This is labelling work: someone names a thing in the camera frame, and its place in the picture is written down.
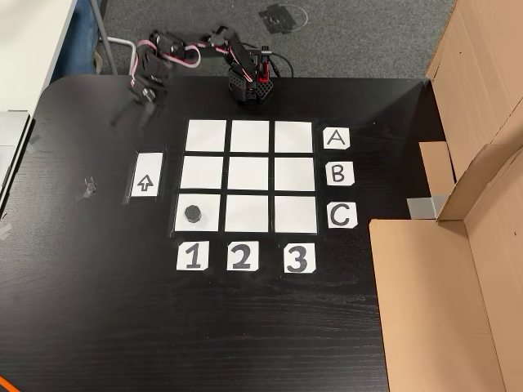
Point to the paper sheet number 3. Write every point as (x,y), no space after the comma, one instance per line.
(300,258)

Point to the red black clamp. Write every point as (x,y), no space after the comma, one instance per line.
(265,69)

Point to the white metal table leg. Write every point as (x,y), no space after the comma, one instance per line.
(107,41)

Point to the silver laptop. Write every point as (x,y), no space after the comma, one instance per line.
(10,151)

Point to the grey tape piece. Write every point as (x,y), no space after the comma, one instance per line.
(35,142)
(5,231)
(86,190)

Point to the brown cardboard panel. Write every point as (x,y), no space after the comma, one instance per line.
(478,81)
(429,306)

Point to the black round token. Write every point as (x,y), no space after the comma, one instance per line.
(193,213)

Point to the paper sheet letter A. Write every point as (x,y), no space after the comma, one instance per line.
(336,138)

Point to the paper sheet number 2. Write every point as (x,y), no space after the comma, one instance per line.
(243,255)

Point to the black floor tape patch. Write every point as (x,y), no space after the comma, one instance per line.
(280,19)

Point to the white paper grid square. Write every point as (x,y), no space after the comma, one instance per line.
(202,172)
(296,215)
(206,134)
(295,174)
(210,204)
(293,136)
(250,136)
(247,213)
(248,173)

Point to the paper sheet letter C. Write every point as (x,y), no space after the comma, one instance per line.
(342,215)

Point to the paper sheet letter B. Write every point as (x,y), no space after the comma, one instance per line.
(340,173)

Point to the white arrow paper sheet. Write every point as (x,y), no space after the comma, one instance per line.
(146,175)

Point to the paper sheet number 1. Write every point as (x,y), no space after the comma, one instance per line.
(192,255)

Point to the white desk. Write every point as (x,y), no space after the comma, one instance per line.
(28,49)

